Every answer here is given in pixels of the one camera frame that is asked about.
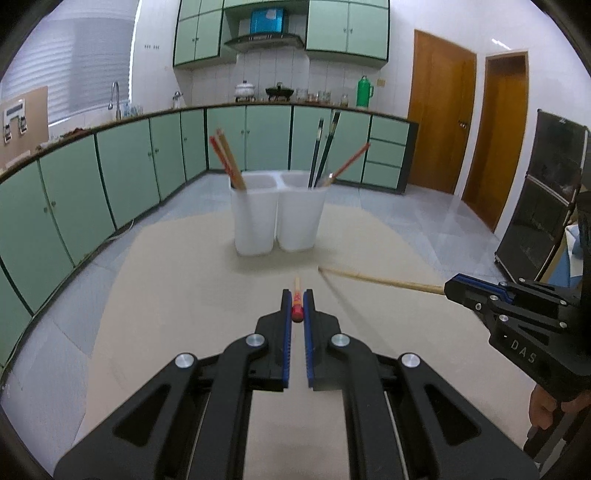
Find green thermos jug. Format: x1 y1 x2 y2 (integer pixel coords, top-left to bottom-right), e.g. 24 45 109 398
355 75 375 110

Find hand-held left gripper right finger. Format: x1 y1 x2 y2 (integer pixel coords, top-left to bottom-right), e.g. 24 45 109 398
303 290 539 480

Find brown wooden door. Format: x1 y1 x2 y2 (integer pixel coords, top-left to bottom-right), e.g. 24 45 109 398
461 51 530 232
407 28 478 195

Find wooden chopstick with red end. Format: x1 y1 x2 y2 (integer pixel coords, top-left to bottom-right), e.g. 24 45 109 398
291 276 305 323
209 136 245 190
331 143 372 181
319 266 447 295
216 130 248 190

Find green kitchen base cabinets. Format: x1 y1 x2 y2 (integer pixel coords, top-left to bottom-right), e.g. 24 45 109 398
0 103 420 370

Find range hood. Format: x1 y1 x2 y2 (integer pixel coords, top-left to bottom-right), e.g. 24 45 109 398
224 32 306 51

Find white window blinds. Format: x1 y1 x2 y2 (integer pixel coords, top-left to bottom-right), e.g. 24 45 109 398
0 0 140 126

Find black framed panel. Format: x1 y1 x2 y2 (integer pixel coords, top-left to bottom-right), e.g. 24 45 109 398
494 109 591 282

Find white plastic utensil container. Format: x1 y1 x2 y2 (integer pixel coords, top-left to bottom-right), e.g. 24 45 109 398
229 171 280 257
276 171 330 252

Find white bracket fixture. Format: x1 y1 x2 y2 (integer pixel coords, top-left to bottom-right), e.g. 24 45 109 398
2 102 28 144

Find person's right hand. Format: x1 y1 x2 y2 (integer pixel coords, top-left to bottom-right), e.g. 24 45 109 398
528 385 585 428

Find row of glass jars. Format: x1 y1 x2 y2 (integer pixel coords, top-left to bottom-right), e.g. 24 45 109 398
295 88 351 106

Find brown cardboard sheet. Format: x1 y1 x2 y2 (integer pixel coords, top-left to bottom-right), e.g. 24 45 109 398
0 86 51 169

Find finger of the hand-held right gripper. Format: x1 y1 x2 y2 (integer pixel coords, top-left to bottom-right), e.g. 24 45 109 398
443 279 509 332
449 272 581 306

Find light blue box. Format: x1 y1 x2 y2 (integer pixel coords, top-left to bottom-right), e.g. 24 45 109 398
565 220 585 278

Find green wall cabinet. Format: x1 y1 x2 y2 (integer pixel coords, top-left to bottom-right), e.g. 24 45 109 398
305 0 390 66
172 0 226 71

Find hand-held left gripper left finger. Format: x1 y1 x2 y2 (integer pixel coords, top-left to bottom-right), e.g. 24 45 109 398
54 290 293 480

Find blue carton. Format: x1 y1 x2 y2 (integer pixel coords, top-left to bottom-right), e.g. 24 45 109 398
250 8 290 36

